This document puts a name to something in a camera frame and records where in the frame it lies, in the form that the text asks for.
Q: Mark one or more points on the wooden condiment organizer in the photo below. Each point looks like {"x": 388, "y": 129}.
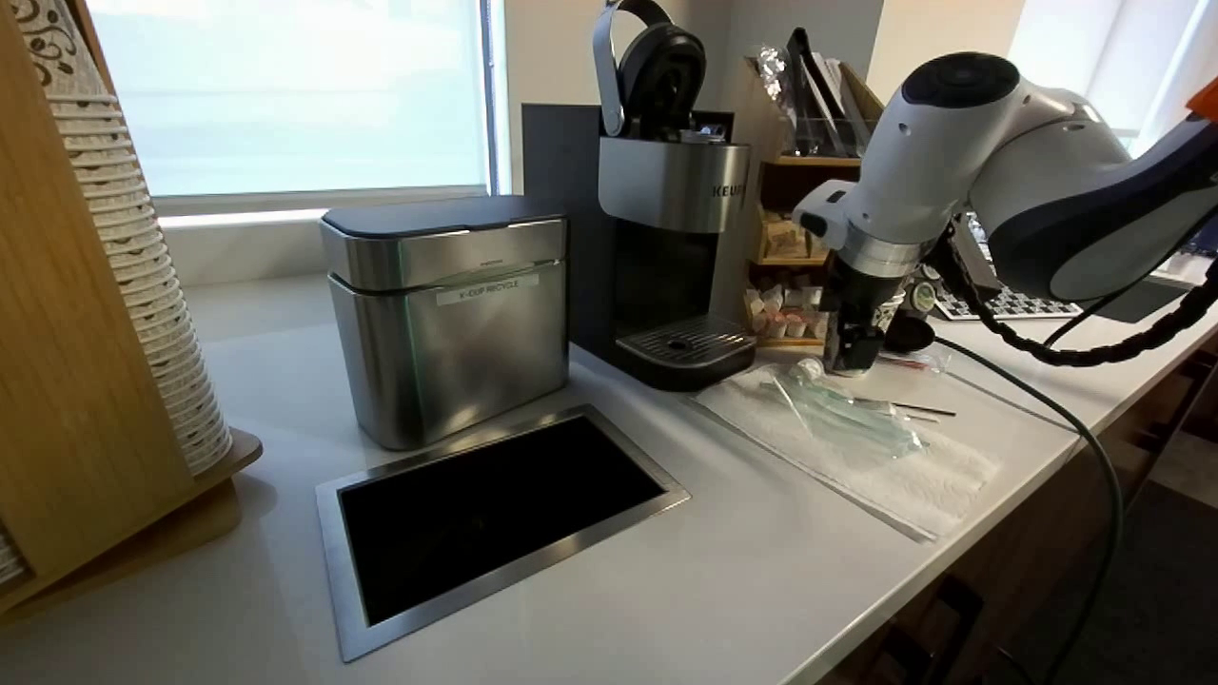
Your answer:
{"x": 775, "y": 193}

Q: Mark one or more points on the clear plastic zip bag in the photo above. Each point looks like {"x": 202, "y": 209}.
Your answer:
{"x": 860, "y": 424}

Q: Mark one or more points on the stainless steel bin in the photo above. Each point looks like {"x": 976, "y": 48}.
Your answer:
{"x": 444, "y": 345}

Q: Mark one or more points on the black silver coffee machine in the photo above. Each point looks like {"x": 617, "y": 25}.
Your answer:
{"x": 661, "y": 184}

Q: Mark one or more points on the wooden cup dispenser stand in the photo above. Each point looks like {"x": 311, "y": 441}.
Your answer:
{"x": 61, "y": 382}

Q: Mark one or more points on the bag of creamer cups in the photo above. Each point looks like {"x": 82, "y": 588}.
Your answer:
{"x": 782, "y": 308}

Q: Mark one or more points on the white paper sheet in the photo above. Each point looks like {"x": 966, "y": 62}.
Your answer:
{"x": 914, "y": 490}

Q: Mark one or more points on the thin dark stir stick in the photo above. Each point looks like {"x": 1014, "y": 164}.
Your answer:
{"x": 927, "y": 408}

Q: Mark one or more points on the bright window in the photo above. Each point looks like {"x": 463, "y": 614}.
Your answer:
{"x": 289, "y": 87}

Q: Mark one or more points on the wooden base cabinet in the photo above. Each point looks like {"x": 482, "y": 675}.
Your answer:
{"x": 976, "y": 595}

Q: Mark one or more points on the brown sugar packets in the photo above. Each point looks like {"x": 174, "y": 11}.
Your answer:
{"x": 789, "y": 238}

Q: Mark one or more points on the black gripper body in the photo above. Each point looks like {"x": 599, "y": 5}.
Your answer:
{"x": 869, "y": 290}

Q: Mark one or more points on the white coffee pod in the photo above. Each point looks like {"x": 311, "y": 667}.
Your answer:
{"x": 804, "y": 369}

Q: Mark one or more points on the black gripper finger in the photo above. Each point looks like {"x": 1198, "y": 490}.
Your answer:
{"x": 875, "y": 345}
{"x": 841, "y": 345}

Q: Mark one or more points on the steel framed trash chute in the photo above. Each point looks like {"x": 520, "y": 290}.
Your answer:
{"x": 496, "y": 516}

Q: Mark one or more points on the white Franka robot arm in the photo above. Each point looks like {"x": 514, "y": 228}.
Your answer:
{"x": 1014, "y": 139}

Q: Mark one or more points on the stack of paper cups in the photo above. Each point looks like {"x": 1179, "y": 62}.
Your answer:
{"x": 138, "y": 280}

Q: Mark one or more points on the black serving tongs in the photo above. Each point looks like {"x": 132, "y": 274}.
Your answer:
{"x": 801, "y": 87}

